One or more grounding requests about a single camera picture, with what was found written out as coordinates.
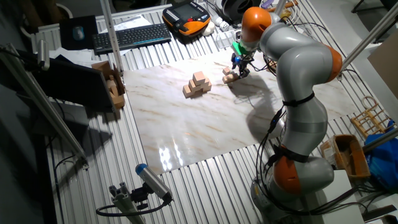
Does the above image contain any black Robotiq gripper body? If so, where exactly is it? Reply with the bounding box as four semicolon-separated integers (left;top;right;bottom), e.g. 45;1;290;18
231;53;251;70

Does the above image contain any clear plastic box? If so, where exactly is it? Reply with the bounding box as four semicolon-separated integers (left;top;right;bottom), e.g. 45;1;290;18
216;30;238;50

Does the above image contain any white plug adapter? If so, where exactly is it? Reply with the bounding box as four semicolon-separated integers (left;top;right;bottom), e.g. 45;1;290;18
211;14;231;32

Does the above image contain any white egg shaped object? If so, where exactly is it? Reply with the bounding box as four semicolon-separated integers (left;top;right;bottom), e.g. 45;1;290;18
201;21;216;37

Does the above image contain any black round spool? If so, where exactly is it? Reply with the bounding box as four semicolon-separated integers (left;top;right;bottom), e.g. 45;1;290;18
221;0;262;23

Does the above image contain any orange black teach pendant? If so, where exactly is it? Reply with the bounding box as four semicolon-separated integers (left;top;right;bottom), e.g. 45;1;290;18
162;1;211;37

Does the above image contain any marble pattern mat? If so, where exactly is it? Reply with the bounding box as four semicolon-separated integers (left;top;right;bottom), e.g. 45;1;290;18
123;51;360;175

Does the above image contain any black computer keyboard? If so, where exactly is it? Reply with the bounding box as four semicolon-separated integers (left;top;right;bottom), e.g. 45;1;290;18
92;23;172;56

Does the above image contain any white paper sheet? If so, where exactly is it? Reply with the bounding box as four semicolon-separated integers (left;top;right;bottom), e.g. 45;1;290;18
99;15;153;34
49;46;94;68

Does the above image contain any wooden rack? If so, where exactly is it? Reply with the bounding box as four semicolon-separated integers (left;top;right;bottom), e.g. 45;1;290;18
350;95;396;139

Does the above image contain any brown cardboard box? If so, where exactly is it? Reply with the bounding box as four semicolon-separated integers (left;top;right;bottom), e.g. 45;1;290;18
91;60;126;110

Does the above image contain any brown cardboard sheet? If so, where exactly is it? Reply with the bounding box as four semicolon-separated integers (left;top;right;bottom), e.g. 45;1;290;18
367;37;398;100

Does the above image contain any orange cardboard box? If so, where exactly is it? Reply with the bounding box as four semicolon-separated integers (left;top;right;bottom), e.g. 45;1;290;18
320;134;371;180

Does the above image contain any blue bag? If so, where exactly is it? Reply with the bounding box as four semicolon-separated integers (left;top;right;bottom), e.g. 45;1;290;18
364;119;398;190

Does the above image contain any dark computer mouse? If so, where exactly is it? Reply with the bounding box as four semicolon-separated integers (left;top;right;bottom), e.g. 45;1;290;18
72;25;85;41

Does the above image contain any black monitor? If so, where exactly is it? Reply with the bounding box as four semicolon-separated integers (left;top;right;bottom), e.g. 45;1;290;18
32;57;115;111

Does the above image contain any black mouse pad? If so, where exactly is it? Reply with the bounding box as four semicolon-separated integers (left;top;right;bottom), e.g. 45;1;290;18
58;15;100;51

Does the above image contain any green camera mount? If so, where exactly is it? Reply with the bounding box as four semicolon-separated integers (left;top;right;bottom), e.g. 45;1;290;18
231;41;250;57

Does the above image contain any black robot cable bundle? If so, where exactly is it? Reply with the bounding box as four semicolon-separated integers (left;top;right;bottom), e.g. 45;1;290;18
248;52;369;217

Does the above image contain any aluminium upright post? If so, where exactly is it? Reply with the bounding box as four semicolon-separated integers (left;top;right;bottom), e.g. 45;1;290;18
274;0;287;15

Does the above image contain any long aluminium frame bar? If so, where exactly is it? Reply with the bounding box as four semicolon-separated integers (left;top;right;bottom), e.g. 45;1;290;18
338;1;398;77
0;43;90;170

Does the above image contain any aluminium frame profile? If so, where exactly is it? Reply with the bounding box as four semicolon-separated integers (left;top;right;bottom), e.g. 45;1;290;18
99;0;124;75

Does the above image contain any silver depth camera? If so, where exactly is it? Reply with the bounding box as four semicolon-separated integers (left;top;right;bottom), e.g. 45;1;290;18
135;163;174;202

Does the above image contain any black camera bracket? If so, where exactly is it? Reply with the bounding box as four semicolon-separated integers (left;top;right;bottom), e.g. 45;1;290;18
130;183;150;211

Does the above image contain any short aluminium profile mount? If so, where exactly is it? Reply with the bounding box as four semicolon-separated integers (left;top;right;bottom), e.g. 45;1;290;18
108;182;147;224

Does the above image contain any black camera cable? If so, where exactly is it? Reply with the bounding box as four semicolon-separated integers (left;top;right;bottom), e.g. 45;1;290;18
95;198;172;218

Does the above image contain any grey upright depth camera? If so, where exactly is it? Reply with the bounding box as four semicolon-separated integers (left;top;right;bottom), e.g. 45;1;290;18
37;39;50;71

